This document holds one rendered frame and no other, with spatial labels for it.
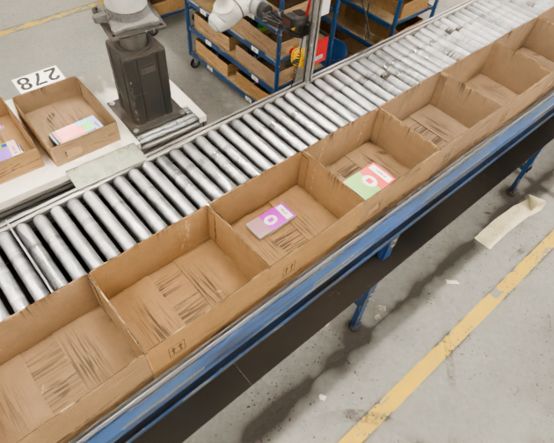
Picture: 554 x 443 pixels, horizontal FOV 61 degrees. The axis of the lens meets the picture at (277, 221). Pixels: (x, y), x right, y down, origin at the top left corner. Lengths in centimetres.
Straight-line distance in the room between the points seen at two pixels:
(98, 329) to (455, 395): 164
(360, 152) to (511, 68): 88
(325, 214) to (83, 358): 88
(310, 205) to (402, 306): 107
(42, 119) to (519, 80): 210
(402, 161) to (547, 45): 117
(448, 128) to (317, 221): 78
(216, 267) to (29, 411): 62
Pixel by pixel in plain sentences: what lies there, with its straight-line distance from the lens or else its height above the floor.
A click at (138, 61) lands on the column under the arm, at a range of 202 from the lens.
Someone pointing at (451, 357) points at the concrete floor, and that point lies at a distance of 253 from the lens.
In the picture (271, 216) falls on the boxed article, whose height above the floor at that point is 90.
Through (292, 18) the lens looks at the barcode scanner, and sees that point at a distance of 224.
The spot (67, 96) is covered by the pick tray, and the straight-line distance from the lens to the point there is 240.
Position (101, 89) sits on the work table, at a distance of 244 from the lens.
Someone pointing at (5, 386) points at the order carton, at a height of 89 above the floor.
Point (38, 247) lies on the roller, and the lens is 185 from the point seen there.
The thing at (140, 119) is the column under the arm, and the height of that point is 79.
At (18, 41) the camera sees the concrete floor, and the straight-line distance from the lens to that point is 444.
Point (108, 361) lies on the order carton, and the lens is 140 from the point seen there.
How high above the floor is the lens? 215
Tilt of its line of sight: 51 degrees down
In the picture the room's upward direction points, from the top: 6 degrees clockwise
